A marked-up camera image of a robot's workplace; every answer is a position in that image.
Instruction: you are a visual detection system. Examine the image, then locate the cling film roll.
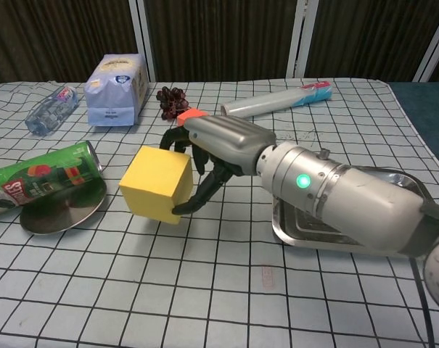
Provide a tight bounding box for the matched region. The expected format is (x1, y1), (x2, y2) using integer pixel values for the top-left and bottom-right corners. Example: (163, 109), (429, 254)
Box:
(221, 80), (333, 119)

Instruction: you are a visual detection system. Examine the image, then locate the green chips can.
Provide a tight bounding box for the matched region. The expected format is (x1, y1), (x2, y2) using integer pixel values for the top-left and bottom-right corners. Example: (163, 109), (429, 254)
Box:
(0, 140), (104, 220)

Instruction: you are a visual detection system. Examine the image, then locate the clear plastic water bottle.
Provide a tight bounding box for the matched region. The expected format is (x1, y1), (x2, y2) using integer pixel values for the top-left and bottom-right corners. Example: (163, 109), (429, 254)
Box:
(25, 86), (78, 137)

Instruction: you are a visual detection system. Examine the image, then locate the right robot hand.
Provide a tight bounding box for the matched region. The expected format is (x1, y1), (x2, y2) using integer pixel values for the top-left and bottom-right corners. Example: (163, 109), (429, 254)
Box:
(159, 115), (277, 215)

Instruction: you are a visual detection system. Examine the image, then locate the orange foam cube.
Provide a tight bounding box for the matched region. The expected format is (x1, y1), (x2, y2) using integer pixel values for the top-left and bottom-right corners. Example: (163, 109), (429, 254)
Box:
(176, 107), (209, 128)

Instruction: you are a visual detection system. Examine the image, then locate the rectangular steel tray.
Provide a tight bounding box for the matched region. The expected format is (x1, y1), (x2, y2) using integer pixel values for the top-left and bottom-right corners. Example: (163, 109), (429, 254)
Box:
(271, 170), (438, 259)

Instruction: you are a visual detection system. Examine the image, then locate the white screen frame post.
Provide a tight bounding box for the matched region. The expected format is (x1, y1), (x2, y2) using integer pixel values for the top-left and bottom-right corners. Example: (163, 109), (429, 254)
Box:
(413, 10), (439, 83)
(128, 0), (157, 83)
(286, 0), (320, 79)

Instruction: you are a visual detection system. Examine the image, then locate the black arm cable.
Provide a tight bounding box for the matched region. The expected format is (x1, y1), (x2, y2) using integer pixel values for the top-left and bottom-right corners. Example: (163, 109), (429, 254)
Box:
(409, 253), (436, 348)

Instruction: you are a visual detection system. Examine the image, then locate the dark red grape bunch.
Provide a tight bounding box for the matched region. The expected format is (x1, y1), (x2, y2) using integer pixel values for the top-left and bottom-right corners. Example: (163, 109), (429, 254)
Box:
(156, 86), (189, 123)

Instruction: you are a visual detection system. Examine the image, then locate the round metal plate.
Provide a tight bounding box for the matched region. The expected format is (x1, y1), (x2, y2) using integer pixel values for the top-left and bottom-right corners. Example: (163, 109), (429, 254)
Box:
(19, 170), (108, 236)

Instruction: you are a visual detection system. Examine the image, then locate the light blue paper bag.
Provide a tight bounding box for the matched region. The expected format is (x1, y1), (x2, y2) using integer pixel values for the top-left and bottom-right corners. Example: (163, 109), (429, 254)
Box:
(83, 54), (149, 127)

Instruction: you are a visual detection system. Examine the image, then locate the yellow foam cube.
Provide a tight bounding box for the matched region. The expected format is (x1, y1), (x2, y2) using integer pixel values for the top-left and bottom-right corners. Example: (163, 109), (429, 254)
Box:
(118, 146), (194, 225)

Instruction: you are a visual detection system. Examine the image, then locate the checked white tablecloth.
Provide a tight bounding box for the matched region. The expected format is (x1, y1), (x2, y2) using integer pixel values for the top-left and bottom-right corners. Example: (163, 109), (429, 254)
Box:
(0, 79), (439, 348)

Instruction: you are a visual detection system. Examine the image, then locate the dark teal table pad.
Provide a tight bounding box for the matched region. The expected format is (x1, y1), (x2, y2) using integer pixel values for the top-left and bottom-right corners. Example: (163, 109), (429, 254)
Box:
(387, 81), (439, 162)

